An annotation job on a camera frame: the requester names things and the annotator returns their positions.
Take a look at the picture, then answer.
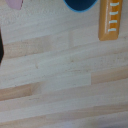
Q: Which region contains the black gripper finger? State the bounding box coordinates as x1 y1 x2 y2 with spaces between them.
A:
0 31 5 64

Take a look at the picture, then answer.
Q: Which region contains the orange rectangular block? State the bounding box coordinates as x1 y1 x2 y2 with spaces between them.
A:
97 0 121 42

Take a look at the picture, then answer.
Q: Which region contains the blue ceramic cup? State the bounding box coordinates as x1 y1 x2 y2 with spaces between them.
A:
63 0 100 13

